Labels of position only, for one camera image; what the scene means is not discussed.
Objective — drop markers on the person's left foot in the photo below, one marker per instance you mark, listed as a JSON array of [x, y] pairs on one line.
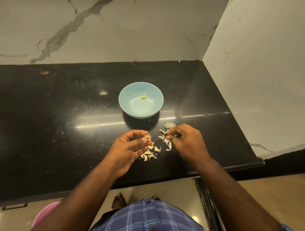
[[118, 201]]

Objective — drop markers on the person's left forearm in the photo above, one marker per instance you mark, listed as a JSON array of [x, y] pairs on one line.
[[78, 205]]

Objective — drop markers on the black cabinet trim strip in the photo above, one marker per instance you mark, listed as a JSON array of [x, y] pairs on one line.
[[207, 204]]

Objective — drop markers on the garlic peel scrap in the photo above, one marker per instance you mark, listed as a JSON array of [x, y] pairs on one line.
[[167, 138]]

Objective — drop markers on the blue plaid shirt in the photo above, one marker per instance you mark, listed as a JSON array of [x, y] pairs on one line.
[[150, 221]]

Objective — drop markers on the light blue bowl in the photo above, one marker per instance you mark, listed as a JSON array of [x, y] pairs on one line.
[[141, 100]]

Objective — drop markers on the small orange scrap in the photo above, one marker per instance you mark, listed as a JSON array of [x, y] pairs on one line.
[[44, 73]]

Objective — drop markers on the pile of garlic skins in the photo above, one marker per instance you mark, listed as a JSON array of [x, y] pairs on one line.
[[149, 153]]

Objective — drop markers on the person's left hand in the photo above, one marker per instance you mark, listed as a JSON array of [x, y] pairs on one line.
[[123, 152]]

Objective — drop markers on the pink plastic bucket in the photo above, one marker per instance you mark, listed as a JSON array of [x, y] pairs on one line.
[[45, 214]]

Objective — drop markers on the person's right forearm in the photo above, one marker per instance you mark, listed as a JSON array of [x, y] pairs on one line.
[[243, 197]]

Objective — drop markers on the person's right hand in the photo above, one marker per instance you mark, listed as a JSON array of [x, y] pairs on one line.
[[190, 143]]

